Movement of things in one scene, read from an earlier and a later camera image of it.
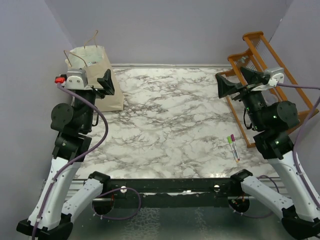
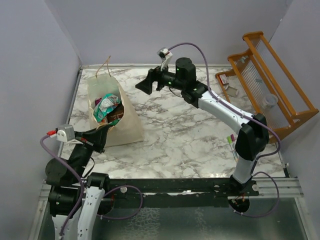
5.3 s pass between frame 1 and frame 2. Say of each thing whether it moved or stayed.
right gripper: moved
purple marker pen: stayed
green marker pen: stayed
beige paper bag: moved
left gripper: moved
